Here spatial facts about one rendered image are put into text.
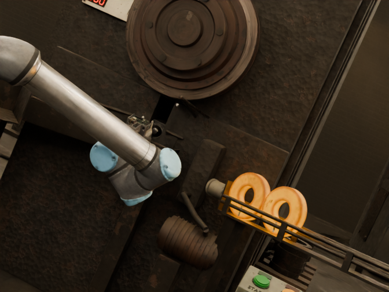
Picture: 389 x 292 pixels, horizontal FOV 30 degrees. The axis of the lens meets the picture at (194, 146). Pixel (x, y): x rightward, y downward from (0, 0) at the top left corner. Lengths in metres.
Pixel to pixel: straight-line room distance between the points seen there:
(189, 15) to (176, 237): 0.74
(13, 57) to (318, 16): 1.19
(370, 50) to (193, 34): 6.27
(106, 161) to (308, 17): 0.94
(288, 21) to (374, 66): 5.98
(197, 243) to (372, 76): 6.38
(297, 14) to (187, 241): 0.90
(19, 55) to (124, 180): 0.52
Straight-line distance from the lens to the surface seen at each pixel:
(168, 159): 2.08
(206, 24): 2.47
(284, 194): 2.25
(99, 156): 2.17
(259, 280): 1.80
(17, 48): 1.91
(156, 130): 2.67
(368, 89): 8.58
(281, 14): 2.67
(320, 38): 2.65
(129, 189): 2.17
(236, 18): 2.51
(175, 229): 2.40
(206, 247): 2.38
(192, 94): 2.53
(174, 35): 2.47
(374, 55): 8.62
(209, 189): 2.45
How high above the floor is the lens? 1.02
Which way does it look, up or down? 6 degrees down
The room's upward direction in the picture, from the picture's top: 24 degrees clockwise
